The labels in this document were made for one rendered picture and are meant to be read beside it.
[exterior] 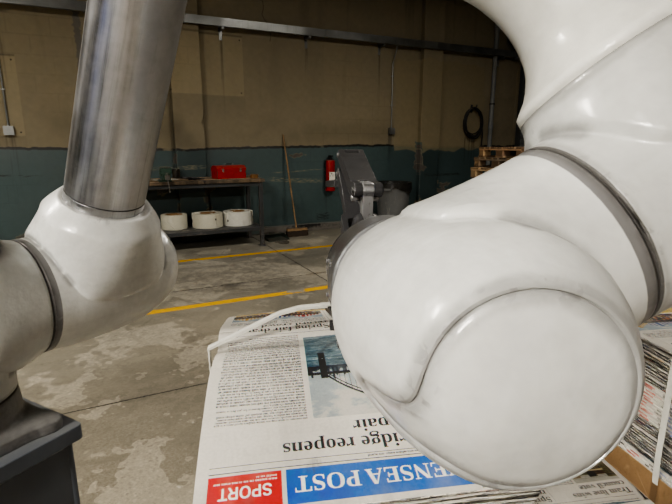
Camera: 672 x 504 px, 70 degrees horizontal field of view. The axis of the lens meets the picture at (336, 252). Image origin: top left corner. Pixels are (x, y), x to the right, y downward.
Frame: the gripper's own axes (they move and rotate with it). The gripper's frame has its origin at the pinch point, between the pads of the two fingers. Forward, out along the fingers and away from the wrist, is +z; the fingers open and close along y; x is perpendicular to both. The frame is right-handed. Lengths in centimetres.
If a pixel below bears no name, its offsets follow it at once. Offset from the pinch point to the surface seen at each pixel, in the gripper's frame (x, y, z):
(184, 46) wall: -106, -189, 615
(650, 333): 49, 15, 8
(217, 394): -13.4, 13.8, -8.5
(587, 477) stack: 42, 39, 9
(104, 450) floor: -81, 111, 160
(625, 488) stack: 46, 39, 6
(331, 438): -3.0, 15.7, -14.9
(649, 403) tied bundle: 47, 25, 5
